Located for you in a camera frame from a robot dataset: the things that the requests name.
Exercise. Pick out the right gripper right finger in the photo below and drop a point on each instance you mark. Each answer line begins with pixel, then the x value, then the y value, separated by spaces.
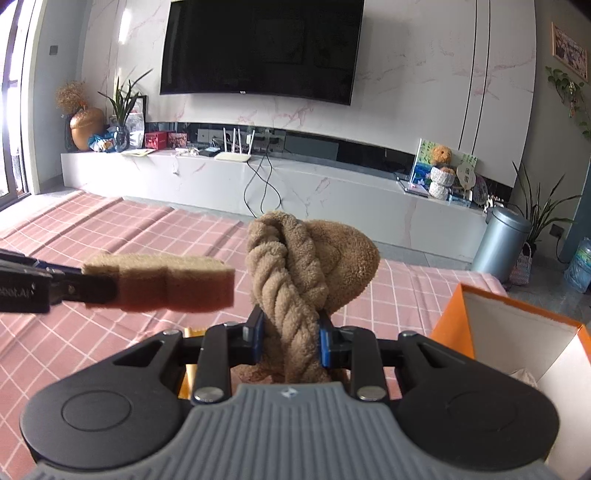
pixel 358 351

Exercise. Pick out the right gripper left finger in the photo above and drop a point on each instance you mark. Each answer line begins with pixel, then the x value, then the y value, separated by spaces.
pixel 222 348

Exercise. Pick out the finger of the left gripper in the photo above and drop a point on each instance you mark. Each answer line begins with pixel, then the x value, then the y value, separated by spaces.
pixel 68 283

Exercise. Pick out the brown bread-shaped sponge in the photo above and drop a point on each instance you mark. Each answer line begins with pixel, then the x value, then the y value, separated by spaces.
pixel 187 284

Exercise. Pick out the brown braided plush scarf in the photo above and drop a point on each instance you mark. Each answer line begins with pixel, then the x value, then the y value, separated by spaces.
pixel 299 270

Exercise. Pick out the white cotton cloth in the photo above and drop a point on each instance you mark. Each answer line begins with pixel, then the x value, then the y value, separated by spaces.
pixel 525 376

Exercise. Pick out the yellow cleaning cloth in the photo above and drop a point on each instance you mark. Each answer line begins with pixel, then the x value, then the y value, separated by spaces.
pixel 190 369

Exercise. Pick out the white marble TV console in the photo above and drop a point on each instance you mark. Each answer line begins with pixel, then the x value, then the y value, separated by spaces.
pixel 375 205

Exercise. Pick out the golden round vase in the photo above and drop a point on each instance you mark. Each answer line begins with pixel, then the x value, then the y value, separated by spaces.
pixel 84 124

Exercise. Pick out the red gift box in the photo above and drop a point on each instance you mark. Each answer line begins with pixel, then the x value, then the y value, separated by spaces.
pixel 156 140

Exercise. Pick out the grey metal trash bin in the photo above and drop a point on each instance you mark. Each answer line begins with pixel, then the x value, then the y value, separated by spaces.
pixel 502 243

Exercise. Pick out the small woven basket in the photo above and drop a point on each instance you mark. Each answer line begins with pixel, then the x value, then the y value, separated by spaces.
pixel 521 272

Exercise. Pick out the green picture book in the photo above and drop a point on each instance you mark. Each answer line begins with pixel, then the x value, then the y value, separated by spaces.
pixel 420 177

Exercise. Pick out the white knitted pot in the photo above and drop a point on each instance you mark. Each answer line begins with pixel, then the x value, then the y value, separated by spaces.
pixel 442 179

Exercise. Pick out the white wifi router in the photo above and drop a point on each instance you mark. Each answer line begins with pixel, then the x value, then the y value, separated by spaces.
pixel 236 147

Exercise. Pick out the potted green grass plant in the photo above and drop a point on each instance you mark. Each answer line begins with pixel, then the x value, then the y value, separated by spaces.
pixel 122 102

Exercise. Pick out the orange cardboard box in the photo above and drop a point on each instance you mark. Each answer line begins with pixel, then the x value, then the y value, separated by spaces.
pixel 510 335

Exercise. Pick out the white round hand fan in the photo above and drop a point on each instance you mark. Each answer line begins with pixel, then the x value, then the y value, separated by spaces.
pixel 466 175

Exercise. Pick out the brown teddy bear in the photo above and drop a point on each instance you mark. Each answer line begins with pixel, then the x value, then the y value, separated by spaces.
pixel 441 156

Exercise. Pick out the floor plant with long leaves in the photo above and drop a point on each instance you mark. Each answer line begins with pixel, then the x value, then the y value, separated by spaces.
pixel 540 213

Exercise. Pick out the blue water bottle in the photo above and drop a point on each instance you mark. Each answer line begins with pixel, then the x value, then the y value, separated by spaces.
pixel 578 273

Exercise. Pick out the hanging ivy plant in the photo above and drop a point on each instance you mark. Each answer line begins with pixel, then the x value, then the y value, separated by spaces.
pixel 571 94

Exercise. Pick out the black wall television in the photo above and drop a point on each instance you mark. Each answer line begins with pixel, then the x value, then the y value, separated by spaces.
pixel 303 49

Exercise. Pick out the framed wall picture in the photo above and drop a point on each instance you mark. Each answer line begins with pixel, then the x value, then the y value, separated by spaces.
pixel 569 52

